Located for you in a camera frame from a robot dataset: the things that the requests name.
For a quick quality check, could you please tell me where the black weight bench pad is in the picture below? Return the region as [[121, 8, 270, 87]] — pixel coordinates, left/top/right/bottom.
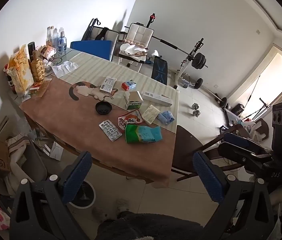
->
[[151, 56, 169, 85]]

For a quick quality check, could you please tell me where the white round bin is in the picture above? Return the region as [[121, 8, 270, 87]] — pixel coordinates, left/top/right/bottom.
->
[[69, 180, 97, 209]]

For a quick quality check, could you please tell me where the red blue milk carton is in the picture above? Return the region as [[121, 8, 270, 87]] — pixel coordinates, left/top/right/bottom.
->
[[121, 79, 137, 91]]

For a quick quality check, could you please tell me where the white green box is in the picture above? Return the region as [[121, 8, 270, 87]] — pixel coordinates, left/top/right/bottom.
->
[[123, 91, 144, 110]]

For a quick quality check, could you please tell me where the white barbell rack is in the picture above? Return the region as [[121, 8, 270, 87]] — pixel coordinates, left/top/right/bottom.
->
[[173, 38, 205, 89]]

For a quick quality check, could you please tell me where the beige cloth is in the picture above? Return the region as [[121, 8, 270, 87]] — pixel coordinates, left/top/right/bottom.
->
[[120, 42, 149, 57]]

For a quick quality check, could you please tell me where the curl bar with black plates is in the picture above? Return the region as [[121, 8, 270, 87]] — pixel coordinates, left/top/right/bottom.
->
[[193, 77, 229, 108]]

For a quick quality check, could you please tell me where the flat white medicine box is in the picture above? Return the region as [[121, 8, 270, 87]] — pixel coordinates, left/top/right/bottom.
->
[[99, 76, 117, 92]]

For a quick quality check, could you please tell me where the cardboard box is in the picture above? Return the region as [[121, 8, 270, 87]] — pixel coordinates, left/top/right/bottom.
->
[[0, 116, 12, 173]]

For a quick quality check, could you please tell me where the blue label water bottle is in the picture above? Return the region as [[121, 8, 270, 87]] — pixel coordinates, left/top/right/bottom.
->
[[57, 27, 67, 55]]

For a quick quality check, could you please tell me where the red white snack packet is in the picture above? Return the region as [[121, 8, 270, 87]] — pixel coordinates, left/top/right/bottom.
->
[[117, 112, 143, 130]]

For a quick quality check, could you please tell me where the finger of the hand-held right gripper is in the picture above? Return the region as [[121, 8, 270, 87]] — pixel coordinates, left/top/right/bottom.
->
[[217, 142, 273, 167], [222, 132, 272, 153]]

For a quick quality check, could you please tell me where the clear glass bottle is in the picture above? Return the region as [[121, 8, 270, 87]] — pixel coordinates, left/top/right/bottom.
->
[[47, 26, 54, 47]]

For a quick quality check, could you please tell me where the gold embossed bottle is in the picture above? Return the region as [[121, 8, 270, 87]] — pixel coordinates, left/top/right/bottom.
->
[[29, 50, 45, 82]]

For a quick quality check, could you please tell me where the white canvas tote bag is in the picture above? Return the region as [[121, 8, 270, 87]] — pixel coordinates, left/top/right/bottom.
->
[[0, 135, 47, 196]]

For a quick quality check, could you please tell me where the brown snack bag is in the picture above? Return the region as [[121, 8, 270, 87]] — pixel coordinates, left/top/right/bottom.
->
[[39, 45, 57, 58]]

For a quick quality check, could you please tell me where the silver blister pack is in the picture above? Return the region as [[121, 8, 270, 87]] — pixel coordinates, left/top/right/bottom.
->
[[98, 119, 123, 142]]

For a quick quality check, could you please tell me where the folded black stand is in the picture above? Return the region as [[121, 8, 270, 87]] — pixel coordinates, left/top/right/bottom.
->
[[81, 18, 102, 42]]

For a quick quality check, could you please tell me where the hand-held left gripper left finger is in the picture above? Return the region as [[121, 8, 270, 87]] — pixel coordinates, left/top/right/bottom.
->
[[9, 151, 93, 240]]

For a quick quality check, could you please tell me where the black spray can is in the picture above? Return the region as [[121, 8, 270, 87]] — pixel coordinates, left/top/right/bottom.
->
[[28, 42, 36, 60]]

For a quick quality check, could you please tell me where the blue tissue pack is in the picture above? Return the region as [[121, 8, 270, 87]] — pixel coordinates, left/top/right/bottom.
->
[[157, 110, 175, 125]]

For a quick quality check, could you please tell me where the striped table mat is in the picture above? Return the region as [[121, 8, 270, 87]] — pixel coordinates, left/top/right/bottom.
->
[[57, 51, 180, 133]]

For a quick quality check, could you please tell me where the white chair with black garment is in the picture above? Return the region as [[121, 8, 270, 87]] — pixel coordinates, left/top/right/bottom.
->
[[81, 26, 120, 61]]

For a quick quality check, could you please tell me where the white plastic shopping bag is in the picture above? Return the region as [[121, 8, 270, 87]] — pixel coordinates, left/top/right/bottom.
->
[[241, 119, 270, 142]]

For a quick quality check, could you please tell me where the person's right forearm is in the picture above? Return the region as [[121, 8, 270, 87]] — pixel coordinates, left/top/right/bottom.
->
[[266, 186, 282, 215]]

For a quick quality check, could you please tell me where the black speaker box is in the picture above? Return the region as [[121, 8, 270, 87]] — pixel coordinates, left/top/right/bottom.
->
[[231, 104, 245, 117]]

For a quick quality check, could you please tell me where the red black handle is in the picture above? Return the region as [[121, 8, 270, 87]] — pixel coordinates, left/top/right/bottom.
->
[[146, 13, 156, 28]]

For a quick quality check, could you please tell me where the person's dark fleece clothing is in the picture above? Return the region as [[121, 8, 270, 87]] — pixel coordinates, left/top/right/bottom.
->
[[97, 211, 204, 240]]

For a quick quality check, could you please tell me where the green blue plastic packet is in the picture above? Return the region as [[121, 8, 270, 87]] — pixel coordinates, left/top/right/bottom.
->
[[125, 124, 163, 144]]

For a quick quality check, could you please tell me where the yellow chips bag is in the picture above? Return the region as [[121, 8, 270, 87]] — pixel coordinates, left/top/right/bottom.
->
[[7, 44, 35, 97]]

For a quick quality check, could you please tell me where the brown wooden chair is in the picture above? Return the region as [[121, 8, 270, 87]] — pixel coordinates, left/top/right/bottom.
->
[[171, 124, 244, 182]]

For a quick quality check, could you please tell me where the white padded chair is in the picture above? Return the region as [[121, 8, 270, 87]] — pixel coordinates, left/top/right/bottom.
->
[[117, 22, 155, 73]]

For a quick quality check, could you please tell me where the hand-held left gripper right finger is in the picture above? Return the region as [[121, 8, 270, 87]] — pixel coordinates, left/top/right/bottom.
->
[[193, 151, 275, 240]]

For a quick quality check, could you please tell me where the white fluffy slipper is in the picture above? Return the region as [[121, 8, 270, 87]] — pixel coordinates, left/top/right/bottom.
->
[[92, 198, 131, 218]]

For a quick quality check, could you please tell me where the brown cat print table mat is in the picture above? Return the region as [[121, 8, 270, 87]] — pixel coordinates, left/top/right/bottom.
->
[[19, 76, 179, 188]]

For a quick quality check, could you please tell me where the dark sauce bottle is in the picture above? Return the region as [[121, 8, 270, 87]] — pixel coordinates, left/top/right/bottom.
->
[[5, 64, 17, 95]]

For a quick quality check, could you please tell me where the long white box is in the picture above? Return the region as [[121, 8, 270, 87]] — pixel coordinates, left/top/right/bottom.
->
[[142, 92, 173, 107]]

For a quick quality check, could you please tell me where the chrome dumbbell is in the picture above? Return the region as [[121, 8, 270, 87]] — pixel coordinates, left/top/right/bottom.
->
[[191, 102, 203, 117]]

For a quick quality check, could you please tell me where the cream medicine box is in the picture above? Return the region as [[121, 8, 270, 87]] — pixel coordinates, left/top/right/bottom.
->
[[141, 104, 160, 125]]

